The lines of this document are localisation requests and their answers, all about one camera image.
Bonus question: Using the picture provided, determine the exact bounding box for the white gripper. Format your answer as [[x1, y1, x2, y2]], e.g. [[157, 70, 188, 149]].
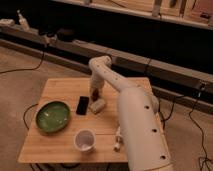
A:
[[89, 75, 104, 98]]

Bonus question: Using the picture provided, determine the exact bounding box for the red pepper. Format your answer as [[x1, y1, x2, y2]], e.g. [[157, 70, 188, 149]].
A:
[[92, 89, 99, 101]]

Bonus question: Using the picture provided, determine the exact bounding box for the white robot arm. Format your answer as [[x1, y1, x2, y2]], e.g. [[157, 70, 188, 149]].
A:
[[89, 56, 174, 171]]

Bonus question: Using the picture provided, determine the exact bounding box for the black rectangular block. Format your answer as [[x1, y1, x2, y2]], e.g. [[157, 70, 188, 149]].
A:
[[76, 96, 89, 115]]

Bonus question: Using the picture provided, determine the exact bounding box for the wooden table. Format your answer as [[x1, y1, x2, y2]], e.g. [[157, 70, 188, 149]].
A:
[[17, 77, 171, 171]]

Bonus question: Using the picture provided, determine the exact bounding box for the white cup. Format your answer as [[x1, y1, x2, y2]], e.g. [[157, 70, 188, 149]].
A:
[[74, 129, 95, 153]]

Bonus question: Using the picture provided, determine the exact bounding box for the green plate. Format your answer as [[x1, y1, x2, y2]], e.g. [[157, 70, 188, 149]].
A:
[[35, 101, 71, 134]]

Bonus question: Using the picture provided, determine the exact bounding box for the white power strip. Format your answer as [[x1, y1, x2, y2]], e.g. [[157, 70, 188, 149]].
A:
[[114, 126, 123, 152]]

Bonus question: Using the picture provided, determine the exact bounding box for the black device on ledge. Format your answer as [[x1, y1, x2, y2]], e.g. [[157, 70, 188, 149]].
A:
[[56, 28, 75, 42]]

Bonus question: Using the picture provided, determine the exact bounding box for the white spray bottle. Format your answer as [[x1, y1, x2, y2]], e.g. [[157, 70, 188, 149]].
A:
[[17, 11, 30, 31]]

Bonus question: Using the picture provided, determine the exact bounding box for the black floor cable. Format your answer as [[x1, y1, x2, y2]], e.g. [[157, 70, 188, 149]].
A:
[[0, 46, 46, 75]]

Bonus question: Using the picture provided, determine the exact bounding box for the black cable at right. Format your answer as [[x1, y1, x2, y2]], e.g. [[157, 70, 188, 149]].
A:
[[156, 83, 213, 171]]

